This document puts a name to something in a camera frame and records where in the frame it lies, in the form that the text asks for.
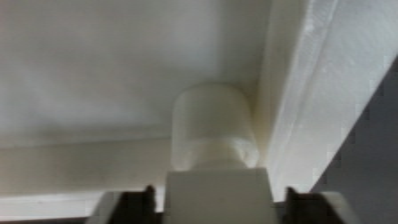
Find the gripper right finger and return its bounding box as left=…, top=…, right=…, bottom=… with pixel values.
left=281, top=187, right=365, bottom=224

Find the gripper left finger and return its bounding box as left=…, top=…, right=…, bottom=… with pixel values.
left=86, top=185, right=162, bottom=224

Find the white leg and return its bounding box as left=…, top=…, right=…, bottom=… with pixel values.
left=164, top=84, right=279, bottom=224

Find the white square tabletop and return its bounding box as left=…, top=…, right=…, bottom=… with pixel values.
left=0, top=0, right=308, bottom=197

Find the white fence obstacle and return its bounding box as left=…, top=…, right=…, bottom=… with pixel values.
left=0, top=0, right=398, bottom=222

